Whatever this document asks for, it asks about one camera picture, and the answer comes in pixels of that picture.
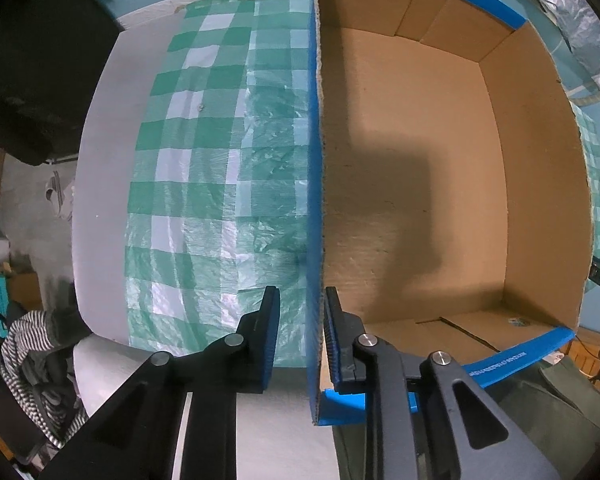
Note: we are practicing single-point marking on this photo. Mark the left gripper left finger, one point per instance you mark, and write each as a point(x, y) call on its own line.
point(175, 417)

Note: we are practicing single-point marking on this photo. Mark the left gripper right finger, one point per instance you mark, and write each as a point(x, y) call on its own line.
point(425, 418)

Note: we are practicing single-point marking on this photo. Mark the blue-edged cardboard box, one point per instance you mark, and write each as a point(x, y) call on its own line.
point(449, 203)

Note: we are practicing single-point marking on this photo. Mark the olive green cloth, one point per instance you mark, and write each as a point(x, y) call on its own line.
point(557, 408)

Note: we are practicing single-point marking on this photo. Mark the striped black white cloth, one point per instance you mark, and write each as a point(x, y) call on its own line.
point(35, 363)

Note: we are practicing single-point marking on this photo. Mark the teal small box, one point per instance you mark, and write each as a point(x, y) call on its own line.
point(4, 302)

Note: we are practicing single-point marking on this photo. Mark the green checkered tablecloth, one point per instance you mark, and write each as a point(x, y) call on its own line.
point(217, 201)

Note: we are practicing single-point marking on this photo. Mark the black bag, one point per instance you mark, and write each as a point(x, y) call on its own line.
point(52, 53)

